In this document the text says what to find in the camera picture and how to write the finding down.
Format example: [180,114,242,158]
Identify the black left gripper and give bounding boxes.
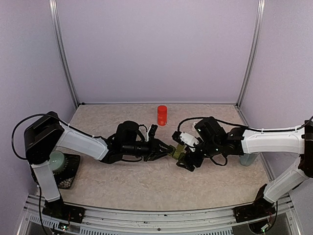
[123,136,173,162]

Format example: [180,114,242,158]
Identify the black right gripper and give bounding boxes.
[177,137,221,171]

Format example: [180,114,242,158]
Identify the green pill organizer box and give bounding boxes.
[168,144,186,161]

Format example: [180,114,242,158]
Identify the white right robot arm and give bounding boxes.
[172,117,313,217]

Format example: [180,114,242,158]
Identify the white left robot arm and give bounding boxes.
[24,112,172,218]

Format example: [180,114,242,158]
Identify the red cylindrical can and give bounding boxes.
[157,105,167,126]

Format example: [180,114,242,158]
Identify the light blue mug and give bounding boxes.
[239,154,258,166]

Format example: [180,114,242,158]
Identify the black square tray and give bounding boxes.
[50,153,81,189]

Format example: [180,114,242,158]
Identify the green ceramic bowl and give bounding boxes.
[49,151,66,173]

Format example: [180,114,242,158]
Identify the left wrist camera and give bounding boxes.
[146,124,158,142]

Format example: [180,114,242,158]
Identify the front aluminium rail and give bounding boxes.
[29,202,294,235]

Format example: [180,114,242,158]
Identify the right aluminium frame post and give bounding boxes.
[236,0,266,109]

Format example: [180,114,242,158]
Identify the aluminium frame post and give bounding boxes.
[236,0,266,109]
[49,0,80,109]

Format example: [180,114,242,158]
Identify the left aluminium frame post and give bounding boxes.
[49,0,80,109]

